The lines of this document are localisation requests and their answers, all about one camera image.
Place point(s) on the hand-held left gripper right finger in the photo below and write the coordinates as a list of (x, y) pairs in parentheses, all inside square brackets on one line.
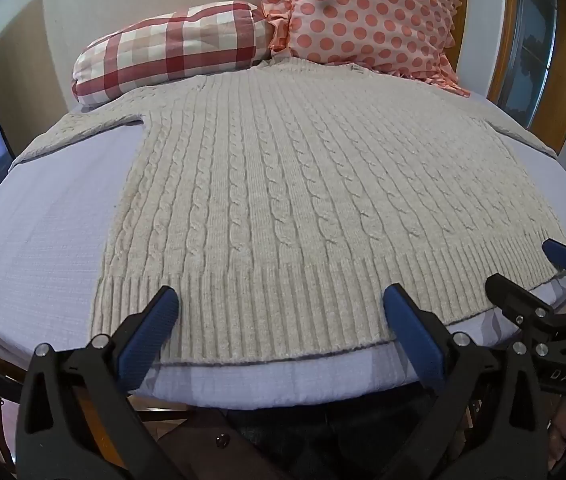
[(413, 342)]

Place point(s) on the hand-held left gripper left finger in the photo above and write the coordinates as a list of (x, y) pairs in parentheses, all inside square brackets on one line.
[(147, 336)]

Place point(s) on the person's right hand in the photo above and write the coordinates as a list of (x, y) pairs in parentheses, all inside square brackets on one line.
[(563, 427)]

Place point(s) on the person's dark pants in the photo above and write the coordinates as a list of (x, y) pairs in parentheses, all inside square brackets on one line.
[(313, 435)]

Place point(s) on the bed with lavender sheet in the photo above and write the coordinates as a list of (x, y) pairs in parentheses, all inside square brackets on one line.
[(38, 240)]

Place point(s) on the red plaid pillow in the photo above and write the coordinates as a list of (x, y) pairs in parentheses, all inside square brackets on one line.
[(168, 50)]

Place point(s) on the pink polka dot pillow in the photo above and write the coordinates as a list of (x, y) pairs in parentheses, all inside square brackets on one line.
[(368, 15)]

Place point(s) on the wooden door frame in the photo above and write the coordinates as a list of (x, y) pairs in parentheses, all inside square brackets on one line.
[(508, 35)]

